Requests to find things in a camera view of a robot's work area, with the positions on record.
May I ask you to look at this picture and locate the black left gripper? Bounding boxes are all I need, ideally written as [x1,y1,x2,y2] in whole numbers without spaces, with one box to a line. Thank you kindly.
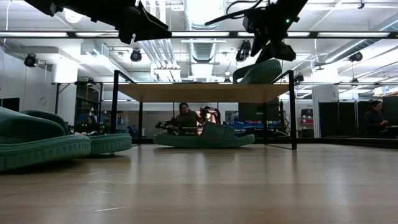
[118,1,173,45]

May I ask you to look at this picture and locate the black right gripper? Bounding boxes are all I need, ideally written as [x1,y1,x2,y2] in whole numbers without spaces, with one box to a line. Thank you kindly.
[242,6,301,63]

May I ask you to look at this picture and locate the green rubber slide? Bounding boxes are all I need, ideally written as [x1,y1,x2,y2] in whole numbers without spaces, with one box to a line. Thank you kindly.
[152,121,256,149]
[19,109,133,156]
[0,106,92,173]
[232,58,283,85]

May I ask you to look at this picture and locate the black metal rack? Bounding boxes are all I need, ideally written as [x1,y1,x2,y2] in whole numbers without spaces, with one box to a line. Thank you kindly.
[50,81,104,132]

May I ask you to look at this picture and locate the person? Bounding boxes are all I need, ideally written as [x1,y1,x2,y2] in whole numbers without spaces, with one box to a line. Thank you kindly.
[361,100,390,139]
[169,101,203,137]

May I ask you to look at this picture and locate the black ceiling camera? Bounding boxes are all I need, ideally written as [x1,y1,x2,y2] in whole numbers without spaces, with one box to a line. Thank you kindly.
[348,50,364,63]
[129,49,143,63]
[234,39,252,63]
[23,53,39,68]

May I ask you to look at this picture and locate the silver ventilation duct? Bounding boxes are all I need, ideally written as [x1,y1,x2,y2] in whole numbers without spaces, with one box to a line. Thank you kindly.
[183,0,227,63]

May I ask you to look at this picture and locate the wooden shelf black metal frame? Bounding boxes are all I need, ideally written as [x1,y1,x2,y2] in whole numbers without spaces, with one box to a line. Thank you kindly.
[111,69,298,151]

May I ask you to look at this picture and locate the black partition wall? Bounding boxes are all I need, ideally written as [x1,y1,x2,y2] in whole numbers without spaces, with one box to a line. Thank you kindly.
[318,100,374,139]

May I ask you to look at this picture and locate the black metal rig frame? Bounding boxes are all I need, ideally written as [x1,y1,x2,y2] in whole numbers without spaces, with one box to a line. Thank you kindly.
[130,136,398,149]

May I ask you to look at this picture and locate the black wall screen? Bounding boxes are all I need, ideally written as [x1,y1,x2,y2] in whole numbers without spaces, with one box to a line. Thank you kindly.
[0,96,21,113]

